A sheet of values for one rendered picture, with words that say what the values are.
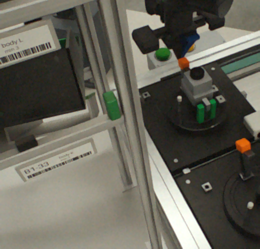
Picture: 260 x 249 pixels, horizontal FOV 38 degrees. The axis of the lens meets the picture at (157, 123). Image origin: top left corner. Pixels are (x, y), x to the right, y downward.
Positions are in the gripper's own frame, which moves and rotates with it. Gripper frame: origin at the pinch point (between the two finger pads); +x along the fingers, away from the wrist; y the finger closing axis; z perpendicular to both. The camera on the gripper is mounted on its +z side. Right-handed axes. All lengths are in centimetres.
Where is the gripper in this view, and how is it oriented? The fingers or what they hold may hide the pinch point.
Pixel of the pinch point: (179, 47)
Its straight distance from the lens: 81.7
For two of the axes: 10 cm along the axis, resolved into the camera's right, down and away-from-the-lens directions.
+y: -9.1, 3.6, -2.1
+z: -4.1, -7.1, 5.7
